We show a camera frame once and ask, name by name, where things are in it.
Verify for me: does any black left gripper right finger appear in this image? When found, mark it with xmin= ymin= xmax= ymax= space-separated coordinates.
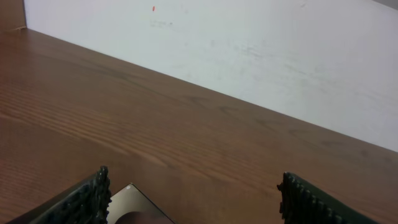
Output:
xmin=277 ymin=172 xmax=377 ymax=224

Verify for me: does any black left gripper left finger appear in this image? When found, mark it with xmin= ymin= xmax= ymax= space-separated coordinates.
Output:
xmin=7 ymin=166 xmax=111 ymax=224

